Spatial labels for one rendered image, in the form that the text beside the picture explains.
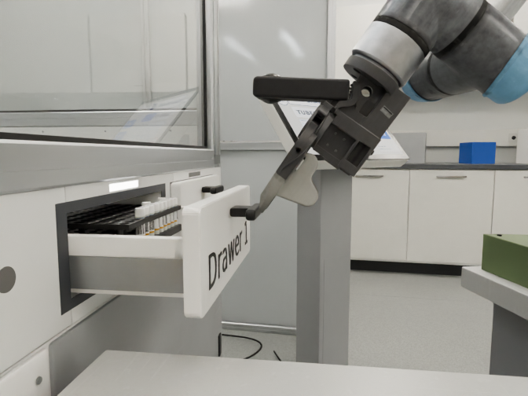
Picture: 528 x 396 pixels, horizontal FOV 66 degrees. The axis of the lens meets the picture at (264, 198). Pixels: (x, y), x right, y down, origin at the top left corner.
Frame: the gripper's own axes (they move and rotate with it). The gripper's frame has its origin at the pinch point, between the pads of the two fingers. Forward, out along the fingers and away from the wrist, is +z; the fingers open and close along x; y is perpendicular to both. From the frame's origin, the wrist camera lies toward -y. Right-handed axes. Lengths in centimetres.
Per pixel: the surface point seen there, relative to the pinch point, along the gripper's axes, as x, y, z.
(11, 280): -20.9, -12.4, 14.9
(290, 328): 161, 46, 76
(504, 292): 19.6, 41.2, -7.6
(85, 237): -12.5, -12.1, 12.2
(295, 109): 80, -12, -16
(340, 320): 93, 44, 35
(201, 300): -14.3, 1.4, 9.4
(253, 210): -3.4, 0.0, 1.5
